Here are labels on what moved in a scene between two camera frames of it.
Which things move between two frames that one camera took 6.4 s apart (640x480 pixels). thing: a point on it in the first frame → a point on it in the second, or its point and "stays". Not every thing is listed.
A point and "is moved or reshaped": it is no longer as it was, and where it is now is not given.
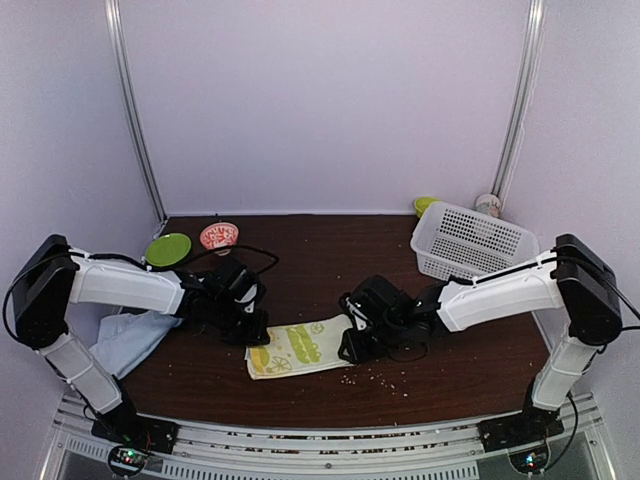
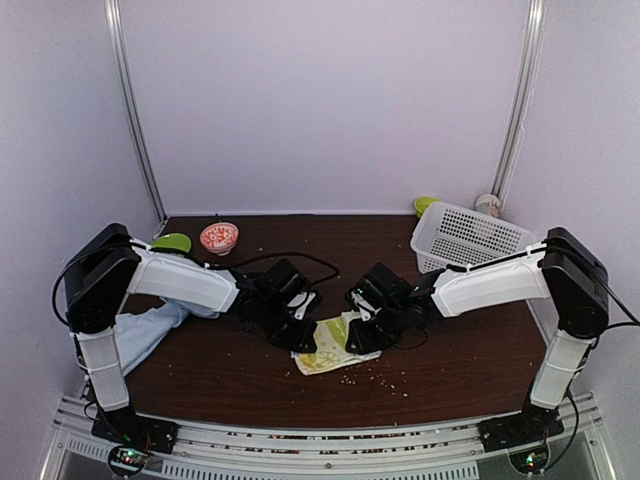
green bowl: [422, 203] stays
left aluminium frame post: [118, 49] stays
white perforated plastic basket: [454, 241] stays
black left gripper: [257, 333] → [299, 342]
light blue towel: [124, 339] is moved or reshaped
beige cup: [489, 204] stays
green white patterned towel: [310, 345] is moved or reshaped
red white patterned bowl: [220, 235] stays
